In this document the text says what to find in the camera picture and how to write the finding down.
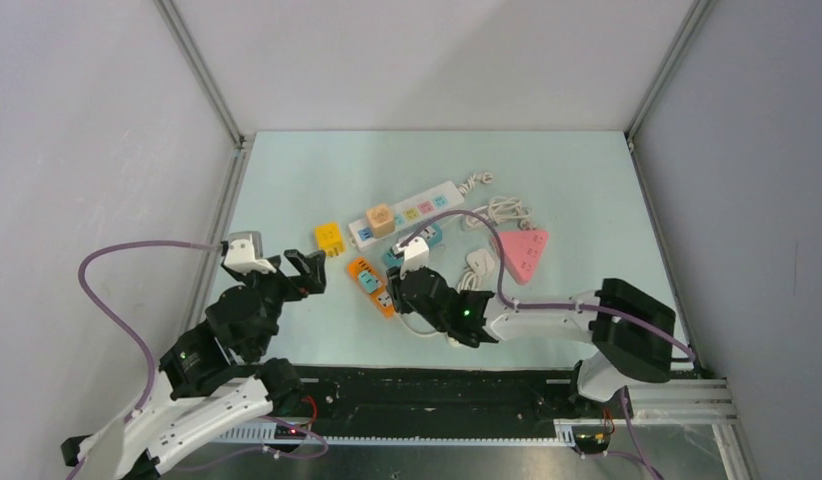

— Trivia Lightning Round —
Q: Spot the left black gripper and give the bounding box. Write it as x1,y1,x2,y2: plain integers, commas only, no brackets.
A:
224,247,327,357

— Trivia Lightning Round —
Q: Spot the yellow cube plug adapter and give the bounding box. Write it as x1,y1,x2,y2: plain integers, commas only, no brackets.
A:
314,222,346,258

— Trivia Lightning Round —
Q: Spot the orange power strip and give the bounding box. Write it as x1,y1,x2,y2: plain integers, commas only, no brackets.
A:
346,257,396,318

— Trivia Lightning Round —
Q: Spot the beige cube plug adapter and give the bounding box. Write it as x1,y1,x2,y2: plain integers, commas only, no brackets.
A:
365,203,396,239

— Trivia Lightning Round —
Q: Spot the teal small plug adapter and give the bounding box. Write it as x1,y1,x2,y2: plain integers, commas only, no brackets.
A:
357,270,381,295

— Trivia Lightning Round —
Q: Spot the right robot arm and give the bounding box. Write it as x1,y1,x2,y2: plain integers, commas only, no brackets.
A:
387,267,676,418

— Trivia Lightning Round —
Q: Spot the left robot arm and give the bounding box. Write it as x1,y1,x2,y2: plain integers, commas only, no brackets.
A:
60,240,327,479

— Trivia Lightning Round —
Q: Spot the white plug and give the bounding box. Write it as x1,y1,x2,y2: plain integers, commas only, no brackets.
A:
466,248,497,277

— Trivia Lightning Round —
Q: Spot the blue power strip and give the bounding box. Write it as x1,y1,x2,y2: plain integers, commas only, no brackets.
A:
382,224,443,268

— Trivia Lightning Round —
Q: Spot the white multicolour power strip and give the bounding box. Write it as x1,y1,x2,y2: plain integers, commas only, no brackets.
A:
348,181,466,251

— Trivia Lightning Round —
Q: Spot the pink triangular power strip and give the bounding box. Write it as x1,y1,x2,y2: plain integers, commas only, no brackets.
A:
490,229,549,285

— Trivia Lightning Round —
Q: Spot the left circuit board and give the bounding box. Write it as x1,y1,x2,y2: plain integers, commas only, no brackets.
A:
273,424,308,441

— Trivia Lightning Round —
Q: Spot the circuit board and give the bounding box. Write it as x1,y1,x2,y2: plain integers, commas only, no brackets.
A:
273,424,308,441
573,432,612,456

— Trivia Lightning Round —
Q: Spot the right circuit board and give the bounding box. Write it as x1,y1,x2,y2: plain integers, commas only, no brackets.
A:
573,432,612,456

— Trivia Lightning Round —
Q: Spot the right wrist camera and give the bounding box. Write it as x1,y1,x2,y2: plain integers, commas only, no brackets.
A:
391,236,430,279

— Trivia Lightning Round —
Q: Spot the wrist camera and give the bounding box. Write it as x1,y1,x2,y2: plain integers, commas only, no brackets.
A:
222,231,277,275
391,236,430,279

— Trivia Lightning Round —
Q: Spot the coiled white cord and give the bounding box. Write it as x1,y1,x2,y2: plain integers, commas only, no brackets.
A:
397,268,485,348

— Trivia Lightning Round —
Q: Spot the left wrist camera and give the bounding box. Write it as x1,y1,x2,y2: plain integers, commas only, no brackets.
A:
222,231,277,275

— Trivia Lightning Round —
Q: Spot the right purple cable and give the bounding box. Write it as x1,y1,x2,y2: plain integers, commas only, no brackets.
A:
400,209,697,364

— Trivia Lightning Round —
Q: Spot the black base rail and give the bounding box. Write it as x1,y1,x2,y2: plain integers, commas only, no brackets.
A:
179,360,618,442

